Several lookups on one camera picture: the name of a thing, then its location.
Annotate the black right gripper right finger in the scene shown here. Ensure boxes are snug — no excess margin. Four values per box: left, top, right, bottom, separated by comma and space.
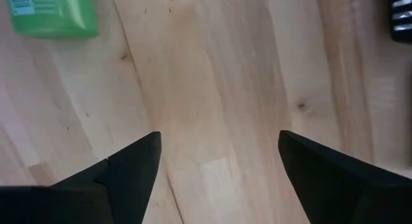
277, 129, 412, 224

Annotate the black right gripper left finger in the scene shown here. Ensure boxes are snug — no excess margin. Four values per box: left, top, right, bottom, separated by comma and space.
0, 131, 162, 224

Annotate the green toiletry bottle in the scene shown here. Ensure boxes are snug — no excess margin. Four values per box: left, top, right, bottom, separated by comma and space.
5, 0, 101, 39

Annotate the black slotted plastic basket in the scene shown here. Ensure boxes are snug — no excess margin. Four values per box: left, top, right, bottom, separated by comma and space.
388, 0, 412, 44

